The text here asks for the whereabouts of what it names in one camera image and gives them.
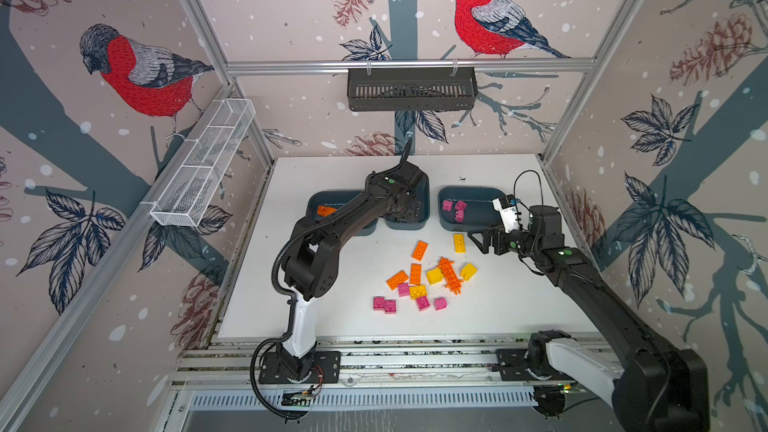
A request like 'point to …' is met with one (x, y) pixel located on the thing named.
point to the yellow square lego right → (468, 272)
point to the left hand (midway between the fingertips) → (405, 214)
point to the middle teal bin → (421, 184)
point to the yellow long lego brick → (459, 243)
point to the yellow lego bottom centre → (418, 291)
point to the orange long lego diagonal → (397, 279)
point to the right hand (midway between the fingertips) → (480, 232)
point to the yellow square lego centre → (434, 276)
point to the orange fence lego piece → (450, 274)
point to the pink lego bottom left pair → (390, 306)
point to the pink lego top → (460, 208)
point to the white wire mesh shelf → (188, 197)
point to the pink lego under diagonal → (404, 289)
